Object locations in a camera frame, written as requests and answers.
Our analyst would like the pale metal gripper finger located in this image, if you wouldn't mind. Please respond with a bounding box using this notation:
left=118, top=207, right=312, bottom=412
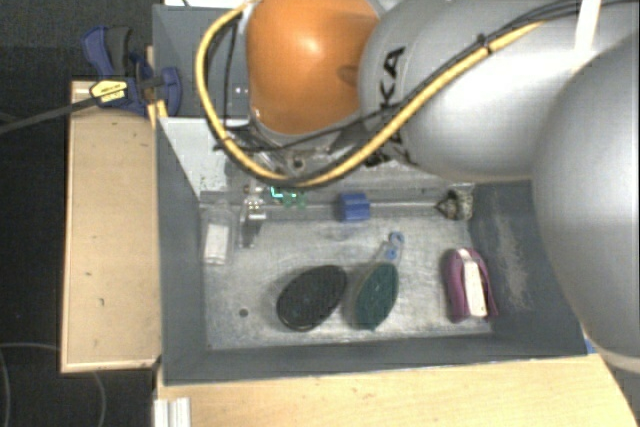
left=239, top=195, right=268, bottom=250

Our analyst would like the blue block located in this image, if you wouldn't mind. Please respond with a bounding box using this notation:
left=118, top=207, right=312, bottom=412
left=334, top=191, right=372, bottom=223

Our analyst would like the grey metal bin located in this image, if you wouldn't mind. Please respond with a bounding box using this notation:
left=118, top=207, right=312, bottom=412
left=151, top=3, right=589, bottom=384

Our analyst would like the black oval disc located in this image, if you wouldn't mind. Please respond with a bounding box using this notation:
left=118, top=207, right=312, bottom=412
left=275, top=264, right=349, bottom=333

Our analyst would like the pale wood flat board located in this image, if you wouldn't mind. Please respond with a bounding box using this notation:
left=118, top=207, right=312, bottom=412
left=60, top=79, right=163, bottom=374

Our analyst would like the green oval scrubber clear handle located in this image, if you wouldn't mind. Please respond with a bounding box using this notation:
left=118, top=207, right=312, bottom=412
left=348, top=231, right=406, bottom=332

